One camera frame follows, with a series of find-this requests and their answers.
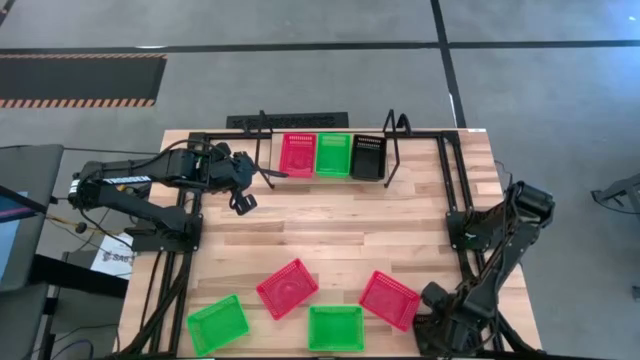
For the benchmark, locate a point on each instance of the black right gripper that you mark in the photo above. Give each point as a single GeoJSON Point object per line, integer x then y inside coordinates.
{"type": "Point", "coordinates": [457, 325]}

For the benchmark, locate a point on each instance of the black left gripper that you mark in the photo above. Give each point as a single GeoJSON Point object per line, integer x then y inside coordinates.
{"type": "Point", "coordinates": [242, 172]}

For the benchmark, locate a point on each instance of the red plastic basket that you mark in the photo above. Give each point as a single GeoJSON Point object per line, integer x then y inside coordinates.
{"type": "Point", "coordinates": [389, 301]}
{"type": "Point", "coordinates": [297, 157]}
{"type": "Point", "coordinates": [287, 289]}

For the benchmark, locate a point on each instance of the green plastic basket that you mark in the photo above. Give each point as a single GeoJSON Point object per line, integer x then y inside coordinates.
{"type": "Point", "coordinates": [333, 156]}
{"type": "Point", "coordinates": [336, 328]}
{"type": "Point", "coordinates": [217, 325]}

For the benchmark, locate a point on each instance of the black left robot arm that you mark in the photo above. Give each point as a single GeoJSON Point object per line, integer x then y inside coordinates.
{"type": "Point", "coordinates": [130, 207]}

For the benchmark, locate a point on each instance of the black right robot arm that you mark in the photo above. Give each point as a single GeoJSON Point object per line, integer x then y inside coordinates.
{"type": "Point", "coordinates": [500, 260]}

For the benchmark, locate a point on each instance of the white printed paper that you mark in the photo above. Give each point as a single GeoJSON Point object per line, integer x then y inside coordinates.
{"type": "Point", "coordinates": [115, 257]}

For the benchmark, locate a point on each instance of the black stand base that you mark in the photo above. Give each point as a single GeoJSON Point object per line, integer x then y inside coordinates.
{"type": "Point", "coordinates": [75, 275]}

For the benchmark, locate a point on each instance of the black hazard-striped floor mat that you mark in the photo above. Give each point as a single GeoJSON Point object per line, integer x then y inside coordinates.
{"type": "Point", "coordinates": [75, 80]}

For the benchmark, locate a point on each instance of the black computer monitor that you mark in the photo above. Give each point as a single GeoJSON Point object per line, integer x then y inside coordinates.
{"type": "Point", "coordinates": [6, 235]}

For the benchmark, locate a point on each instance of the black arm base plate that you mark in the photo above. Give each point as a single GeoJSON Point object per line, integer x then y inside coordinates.
{"type": "Point", "coordinates": [150, 244]}
{"type": "Point", "coordinates": [457, 240]}

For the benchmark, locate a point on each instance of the black aluminium rig frame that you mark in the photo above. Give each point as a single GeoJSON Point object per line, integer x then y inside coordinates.
{"type": "Point", "coordinates": [425, 134]}

